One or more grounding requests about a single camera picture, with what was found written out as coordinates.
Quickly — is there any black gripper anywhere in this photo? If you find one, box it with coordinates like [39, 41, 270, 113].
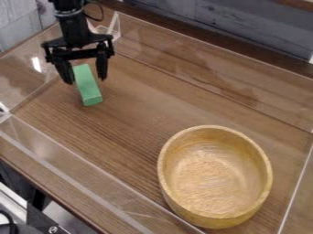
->
[42, 12, 115, 85]

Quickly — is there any green rectangular block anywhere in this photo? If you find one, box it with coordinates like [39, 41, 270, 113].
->
[74, 64, 103, 106]

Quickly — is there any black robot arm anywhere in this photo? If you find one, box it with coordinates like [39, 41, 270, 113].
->
[40, 0, 115, 85]

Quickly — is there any light wooden bowl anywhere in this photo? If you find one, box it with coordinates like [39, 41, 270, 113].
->
[158, 125, 274, 229]

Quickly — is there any clear acrylic enclosure wall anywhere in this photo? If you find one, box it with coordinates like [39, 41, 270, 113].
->
[0, 14, 313, 234]

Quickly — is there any black metal bracket with bolt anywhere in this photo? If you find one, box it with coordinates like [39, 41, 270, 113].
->
[26, 205, 71, 234]

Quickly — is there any black cable lower left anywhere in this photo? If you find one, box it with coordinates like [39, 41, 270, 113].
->
[0, 209, 20, 234]

